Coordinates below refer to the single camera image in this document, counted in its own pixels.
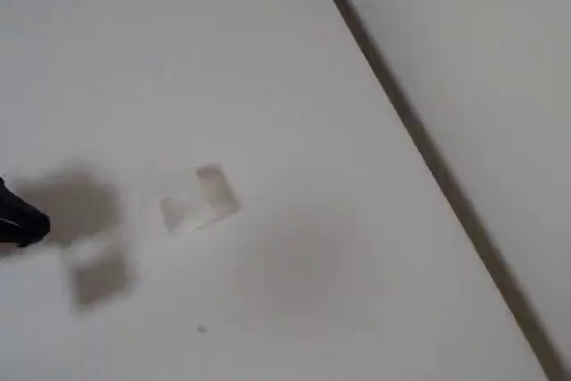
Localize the white round object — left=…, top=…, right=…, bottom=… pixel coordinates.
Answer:
left=159, top=163, right=242, bottom=236

